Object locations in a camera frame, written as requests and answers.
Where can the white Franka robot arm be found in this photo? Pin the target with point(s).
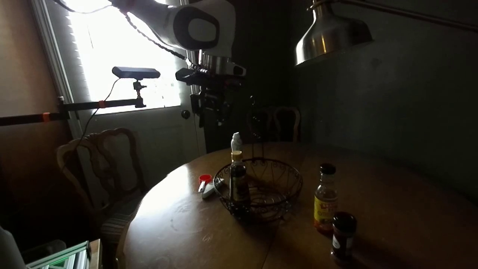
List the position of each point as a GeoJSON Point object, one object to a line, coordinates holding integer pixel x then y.
{"type": "Point", "coordinates": [203, 24]}

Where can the bright window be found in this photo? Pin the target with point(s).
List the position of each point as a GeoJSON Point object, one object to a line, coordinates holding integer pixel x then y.
{"type": "Point", "coordinates": [124, 45]}

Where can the green box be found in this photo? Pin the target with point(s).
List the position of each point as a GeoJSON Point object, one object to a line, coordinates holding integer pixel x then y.
{"type": "Point", "coordinates": [61, 255]}

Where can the silver metal hanging lamp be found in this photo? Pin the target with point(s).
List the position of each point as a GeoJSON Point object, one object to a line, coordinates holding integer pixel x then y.
{"type": "Point", "coordinates": [328, 34]}

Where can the dark glass jar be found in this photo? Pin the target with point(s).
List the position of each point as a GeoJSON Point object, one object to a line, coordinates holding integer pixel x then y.
{"type": "Point", "coordinates": [343, 233]}

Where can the wooden chair with arched back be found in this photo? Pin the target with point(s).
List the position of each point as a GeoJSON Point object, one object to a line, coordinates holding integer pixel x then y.
{"type": "Point", "coordinates": [285, 121]}

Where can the sauce bottle with yellow label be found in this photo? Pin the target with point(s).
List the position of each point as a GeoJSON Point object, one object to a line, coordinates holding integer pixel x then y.
{"type": "Point", "coordinates": [324, 203]}

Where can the black camera on stand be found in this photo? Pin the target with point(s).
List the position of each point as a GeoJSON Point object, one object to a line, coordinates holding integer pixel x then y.
{"type": "Point", "coordinates": [134, 71]}

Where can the pale grey object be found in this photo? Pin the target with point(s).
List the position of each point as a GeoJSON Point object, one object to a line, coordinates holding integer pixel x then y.
{"type": "Point", "coordinates": [9, 251]}

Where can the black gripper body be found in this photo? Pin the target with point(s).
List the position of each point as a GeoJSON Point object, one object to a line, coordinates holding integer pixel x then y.
{"type": "Point", "coordinates": [218, 106]}

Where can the white spray bottle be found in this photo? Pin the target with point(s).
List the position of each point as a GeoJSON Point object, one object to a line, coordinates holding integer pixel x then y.
{"type": "Point", "coordinates": [236, 146]}

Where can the black boom pole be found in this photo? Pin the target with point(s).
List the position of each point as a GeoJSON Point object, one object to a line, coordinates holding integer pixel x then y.
{"type": "Point", "coordinates": [83, 104]}

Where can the carved wooden chair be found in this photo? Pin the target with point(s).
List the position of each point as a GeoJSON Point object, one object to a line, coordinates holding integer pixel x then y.
{"type": "Point", "coordinates": [98, 149]}

